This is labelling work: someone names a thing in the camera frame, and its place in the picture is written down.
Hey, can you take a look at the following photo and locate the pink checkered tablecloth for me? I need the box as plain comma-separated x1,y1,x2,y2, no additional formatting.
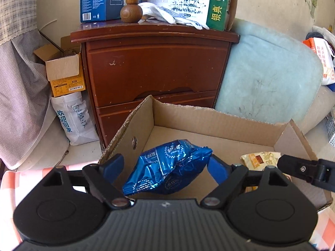
0,162,335,251

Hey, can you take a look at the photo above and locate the white paper bag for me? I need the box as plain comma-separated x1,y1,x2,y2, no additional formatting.
50,91,100,146

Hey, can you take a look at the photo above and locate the beige plaid cloth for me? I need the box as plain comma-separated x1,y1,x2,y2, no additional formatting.
0,0,38,45

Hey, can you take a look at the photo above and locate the dark wooden nightstand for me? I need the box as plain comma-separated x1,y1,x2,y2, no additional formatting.
71,21,241,149

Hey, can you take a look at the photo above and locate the wooden gourd ornament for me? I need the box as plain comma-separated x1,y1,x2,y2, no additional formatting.
120,0,143,23

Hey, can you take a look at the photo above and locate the brown cardboard box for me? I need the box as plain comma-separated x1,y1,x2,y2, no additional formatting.
98,95,333,211

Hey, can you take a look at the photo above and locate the orange white shopping bag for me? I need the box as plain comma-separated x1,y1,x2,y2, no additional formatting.
302,37,335,86

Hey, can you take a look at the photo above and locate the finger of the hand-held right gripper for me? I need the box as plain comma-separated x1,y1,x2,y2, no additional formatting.
277,155,335,189

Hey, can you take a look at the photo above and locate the white mesh basket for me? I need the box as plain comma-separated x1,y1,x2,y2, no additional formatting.
325,112,335,148

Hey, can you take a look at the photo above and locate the lilac checked cloth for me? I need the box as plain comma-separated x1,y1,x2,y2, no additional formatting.
0,23,57,170

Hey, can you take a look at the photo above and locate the dark cloth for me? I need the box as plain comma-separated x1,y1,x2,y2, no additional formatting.
305,31,325,44

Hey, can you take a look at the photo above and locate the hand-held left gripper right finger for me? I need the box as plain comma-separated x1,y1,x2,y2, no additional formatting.
200,154,286,210

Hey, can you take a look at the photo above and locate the beige sofa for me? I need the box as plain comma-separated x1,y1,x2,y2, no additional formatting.
296,85,335,136

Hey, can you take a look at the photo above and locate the blue carton box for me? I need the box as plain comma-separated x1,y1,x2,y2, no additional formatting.
80,0,146,23

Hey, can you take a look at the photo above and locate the brown carton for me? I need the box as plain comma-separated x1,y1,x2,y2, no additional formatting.
225,0,240,31

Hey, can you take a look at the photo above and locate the beige snack packet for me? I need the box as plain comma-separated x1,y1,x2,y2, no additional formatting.
240,152,291,191

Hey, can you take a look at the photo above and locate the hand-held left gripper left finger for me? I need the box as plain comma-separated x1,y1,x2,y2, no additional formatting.
50,154,131,210

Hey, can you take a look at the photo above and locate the blue foil snack packet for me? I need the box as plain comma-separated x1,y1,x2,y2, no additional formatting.
123,139,213,196

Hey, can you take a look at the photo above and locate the light blue cushion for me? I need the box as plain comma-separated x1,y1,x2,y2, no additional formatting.
215,18,323,124

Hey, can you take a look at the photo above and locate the small yellow cardboard box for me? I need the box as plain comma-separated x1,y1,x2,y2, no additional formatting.
33,35,87,98

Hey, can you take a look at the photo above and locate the white cord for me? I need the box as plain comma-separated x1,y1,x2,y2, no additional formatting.
39,18,57,31

